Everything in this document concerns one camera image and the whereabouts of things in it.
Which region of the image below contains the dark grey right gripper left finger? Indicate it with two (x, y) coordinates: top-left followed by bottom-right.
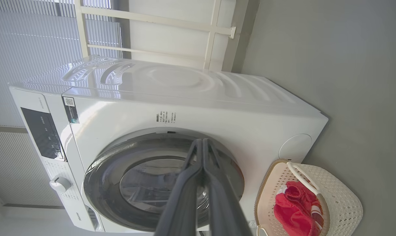
(153, 138), (205, 236)

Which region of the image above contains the red fleece garment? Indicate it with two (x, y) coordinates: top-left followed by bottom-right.
(273, 181), (320, 236)

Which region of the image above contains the cream perforated laundry basket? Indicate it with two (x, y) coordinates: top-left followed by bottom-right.
(254, 159), (364, 236)

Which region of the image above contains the white metal railing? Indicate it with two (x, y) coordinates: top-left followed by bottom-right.
(74, 0), (237, 71)

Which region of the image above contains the red and white jersey garment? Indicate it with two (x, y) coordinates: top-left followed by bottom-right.
(311, 200), (325, 228)

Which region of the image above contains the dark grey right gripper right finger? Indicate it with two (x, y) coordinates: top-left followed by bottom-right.
(203, 138), (254, 236)

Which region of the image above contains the white front-load washing machine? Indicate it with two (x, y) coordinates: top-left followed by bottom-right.
(9, 55), (329, 234)

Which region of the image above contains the grey round glass washer door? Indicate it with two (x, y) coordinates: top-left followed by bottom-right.
(83, 132), (245, 232)

